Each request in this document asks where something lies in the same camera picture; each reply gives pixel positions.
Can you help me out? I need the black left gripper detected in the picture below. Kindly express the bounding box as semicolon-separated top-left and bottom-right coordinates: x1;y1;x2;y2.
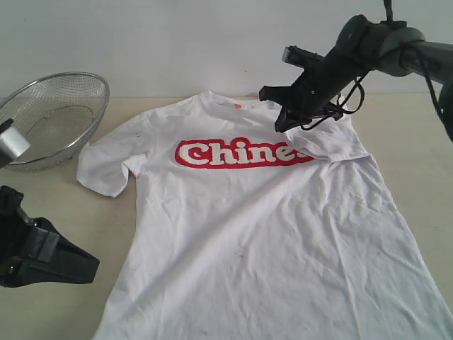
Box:
1;186;99;288

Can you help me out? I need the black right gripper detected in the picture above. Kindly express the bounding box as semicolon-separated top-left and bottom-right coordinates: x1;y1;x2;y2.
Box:
258;52;365;133

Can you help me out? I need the white t-shirt red print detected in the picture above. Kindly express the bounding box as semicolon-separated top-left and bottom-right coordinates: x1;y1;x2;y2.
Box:
76;91;452;339

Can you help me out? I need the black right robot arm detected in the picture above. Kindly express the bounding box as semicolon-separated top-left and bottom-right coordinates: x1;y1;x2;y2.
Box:
258;15;452;137

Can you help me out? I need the metal mesh basket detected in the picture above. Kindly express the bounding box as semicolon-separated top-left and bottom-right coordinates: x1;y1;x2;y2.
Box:
1;72;110;172

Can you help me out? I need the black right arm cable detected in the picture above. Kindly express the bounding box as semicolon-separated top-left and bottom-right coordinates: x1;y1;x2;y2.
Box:
300;0;445;130

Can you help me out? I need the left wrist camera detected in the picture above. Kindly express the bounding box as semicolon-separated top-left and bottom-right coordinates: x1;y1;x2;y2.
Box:
1;118;30;168

